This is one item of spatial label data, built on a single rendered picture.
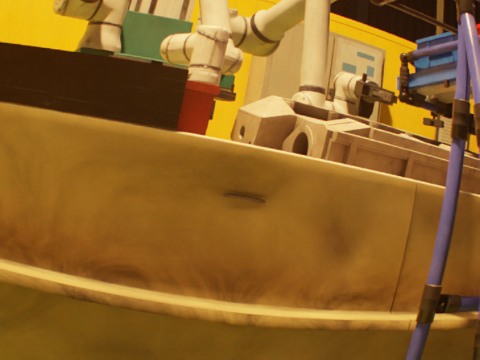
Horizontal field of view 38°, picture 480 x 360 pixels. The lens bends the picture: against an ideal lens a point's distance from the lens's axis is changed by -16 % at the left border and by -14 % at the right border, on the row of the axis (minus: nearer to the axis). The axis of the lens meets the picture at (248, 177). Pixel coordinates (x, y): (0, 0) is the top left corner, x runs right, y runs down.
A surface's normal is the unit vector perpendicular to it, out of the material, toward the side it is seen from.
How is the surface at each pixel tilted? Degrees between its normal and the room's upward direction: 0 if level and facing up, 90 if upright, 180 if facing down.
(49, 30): 90
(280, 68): 90
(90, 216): 90
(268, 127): 108
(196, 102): 92
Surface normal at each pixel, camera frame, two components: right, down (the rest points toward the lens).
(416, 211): 0.39, 0.08
